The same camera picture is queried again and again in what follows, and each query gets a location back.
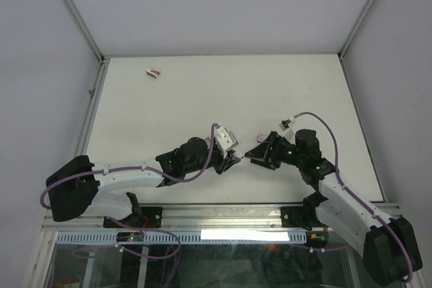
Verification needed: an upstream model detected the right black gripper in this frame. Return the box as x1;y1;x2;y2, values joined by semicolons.
244;131;304;170

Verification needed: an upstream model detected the red white staple box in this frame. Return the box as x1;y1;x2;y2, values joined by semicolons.
256;133;269;143

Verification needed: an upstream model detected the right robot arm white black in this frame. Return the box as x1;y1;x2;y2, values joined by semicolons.
245;129;423;287

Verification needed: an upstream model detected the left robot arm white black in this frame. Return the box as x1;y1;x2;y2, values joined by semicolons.
40;138;242;227

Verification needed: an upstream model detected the pink white mini stapler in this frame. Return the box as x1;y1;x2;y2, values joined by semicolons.
145;67;161;79

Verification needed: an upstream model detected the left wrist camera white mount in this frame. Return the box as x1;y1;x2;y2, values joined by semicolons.
215;124;238;158

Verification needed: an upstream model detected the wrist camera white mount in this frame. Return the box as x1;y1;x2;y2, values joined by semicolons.
279;115;296;134
215;124;238;158

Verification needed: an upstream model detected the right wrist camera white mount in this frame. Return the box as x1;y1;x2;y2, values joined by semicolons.
279;115;296;134

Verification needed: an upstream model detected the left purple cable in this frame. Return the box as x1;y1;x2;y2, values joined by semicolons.
39;122;183;262

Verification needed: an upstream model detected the purple cable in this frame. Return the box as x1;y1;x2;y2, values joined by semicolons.
292;111;414;283
39;122;183;262

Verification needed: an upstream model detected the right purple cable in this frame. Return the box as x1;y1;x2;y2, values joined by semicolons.
292;111;414;283

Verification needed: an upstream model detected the aluminium front rail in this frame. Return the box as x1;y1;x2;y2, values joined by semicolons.
41;202;406;232

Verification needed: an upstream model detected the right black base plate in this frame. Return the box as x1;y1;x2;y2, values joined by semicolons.
280;206;331;231

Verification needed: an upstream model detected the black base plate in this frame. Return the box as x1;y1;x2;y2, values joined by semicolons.
280;206;331;231
119;206;163;229

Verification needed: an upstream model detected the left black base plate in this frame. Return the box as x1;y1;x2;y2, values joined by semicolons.
119;206;163;229

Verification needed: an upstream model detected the white slotted cable duct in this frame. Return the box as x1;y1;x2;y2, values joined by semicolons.
56;229;306;246

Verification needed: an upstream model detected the right aluminium frame post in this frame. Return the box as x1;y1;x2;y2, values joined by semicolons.
337;0;376;61

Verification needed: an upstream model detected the aluminium frame post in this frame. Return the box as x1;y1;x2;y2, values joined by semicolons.
43;0;105;63
337;0;376;61

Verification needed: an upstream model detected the left aluminium frame post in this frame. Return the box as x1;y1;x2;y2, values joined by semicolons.
43;0;105;63

